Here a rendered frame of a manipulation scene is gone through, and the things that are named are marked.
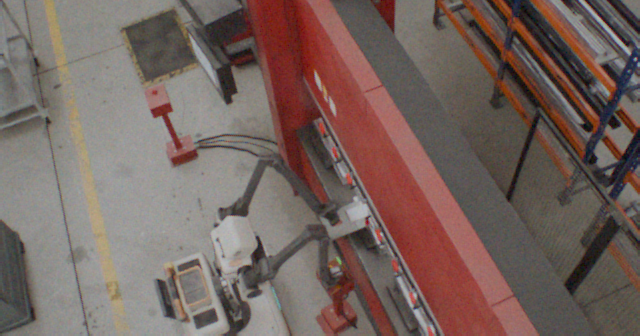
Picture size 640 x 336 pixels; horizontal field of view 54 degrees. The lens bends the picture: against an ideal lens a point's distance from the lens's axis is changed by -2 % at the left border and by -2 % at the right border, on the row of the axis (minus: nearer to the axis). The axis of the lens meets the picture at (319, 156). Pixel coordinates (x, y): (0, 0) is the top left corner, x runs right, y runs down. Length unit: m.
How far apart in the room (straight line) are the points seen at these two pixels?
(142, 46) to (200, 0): 2.72
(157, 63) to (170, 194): 1.47
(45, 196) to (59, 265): 0.69
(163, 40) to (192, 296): 3.21
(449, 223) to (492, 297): 0.32
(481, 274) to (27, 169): 4.50
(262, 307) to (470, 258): 2.36
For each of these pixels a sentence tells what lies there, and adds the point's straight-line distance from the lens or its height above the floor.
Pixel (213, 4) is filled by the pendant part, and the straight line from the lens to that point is 3.82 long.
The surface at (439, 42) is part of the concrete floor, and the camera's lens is 6.17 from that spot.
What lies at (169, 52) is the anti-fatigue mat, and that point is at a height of 0.01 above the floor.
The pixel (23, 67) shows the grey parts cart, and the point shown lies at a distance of 6.39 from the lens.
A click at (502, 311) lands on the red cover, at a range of 2.37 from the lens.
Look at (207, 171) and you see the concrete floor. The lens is 5.45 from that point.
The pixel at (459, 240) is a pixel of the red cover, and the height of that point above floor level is 2.30.
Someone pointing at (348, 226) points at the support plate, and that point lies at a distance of 3.91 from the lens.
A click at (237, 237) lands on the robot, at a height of 1.39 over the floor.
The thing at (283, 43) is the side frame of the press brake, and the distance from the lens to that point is 3.82.
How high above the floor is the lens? 4.49
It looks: 57 degrees down
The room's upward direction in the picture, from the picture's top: 7 degrees counter-clockwise
